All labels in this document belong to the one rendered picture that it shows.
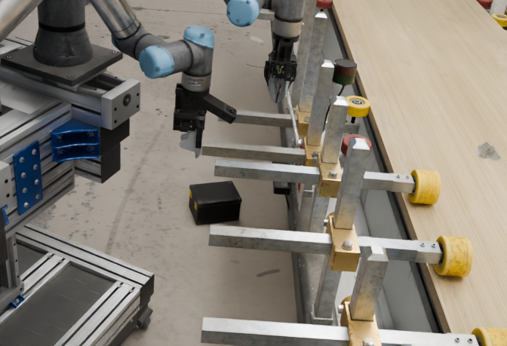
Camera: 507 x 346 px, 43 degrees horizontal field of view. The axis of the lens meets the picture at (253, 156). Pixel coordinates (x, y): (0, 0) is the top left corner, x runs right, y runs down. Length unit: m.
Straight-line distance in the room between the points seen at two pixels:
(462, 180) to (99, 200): 1.77
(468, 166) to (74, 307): 1.28
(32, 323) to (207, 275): 0.76
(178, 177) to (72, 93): 1.50
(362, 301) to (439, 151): 0.81
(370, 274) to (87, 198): 2.10
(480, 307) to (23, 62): 1.22
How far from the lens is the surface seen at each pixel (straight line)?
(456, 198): 1.65
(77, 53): 1.73
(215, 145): 1.75
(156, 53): 1.53
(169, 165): 3.25
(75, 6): 1.71
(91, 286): 2.26
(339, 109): 1.46
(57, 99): 1.77
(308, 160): 1.73
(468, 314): 1.33
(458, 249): 1.36
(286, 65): 1.74
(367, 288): 1.09
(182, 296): 2.53
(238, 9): 1.56
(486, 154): 1.87
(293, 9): 1.70
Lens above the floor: 1.75
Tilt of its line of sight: 31 degrees down
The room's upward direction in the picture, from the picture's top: 7 degrees clockwise
